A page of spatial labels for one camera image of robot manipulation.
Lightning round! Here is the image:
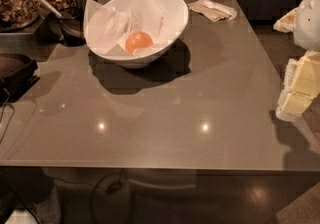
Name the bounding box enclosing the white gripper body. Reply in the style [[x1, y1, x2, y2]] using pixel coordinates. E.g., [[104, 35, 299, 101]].
[[293, 0, 320, 51]]

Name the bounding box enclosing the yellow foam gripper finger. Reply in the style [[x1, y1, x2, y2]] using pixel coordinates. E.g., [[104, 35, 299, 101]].
[[276, 51, 320, 122], [273, 8, 298, 33]]

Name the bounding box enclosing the orange fruit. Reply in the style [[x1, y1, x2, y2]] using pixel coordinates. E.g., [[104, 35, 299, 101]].
[[125, 31, 153, 54]]

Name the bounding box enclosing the white paper sheet in bowl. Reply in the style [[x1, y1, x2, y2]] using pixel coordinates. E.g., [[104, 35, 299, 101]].
[[83, 0, 188, 57]]

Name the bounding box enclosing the white ceramic bowl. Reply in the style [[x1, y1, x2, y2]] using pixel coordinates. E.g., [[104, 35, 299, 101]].
[[84, 0, 190, 70]]

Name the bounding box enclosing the crumpled beige napkin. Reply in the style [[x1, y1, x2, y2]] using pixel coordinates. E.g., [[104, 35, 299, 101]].
[[188, 0, 238, 22]]

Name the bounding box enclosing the dark glass cup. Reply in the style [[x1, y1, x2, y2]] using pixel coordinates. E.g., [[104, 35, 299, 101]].
[[59, 7, 86, 47]]

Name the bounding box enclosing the grey metal tray stand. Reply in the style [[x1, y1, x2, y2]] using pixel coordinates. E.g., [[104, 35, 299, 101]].
[[0, 14, 63, 61]]

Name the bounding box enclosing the large glass jar of snacks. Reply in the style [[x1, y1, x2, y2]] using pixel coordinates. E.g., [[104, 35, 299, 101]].
[[0, 0, 39, 32]]

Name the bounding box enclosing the black device on table edge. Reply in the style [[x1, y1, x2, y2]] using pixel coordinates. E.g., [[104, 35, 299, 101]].
[[0, 53, 39, 104]]

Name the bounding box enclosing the black cable under table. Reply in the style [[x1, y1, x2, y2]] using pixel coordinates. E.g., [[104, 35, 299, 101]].
[[90, 169, 138, 224]]

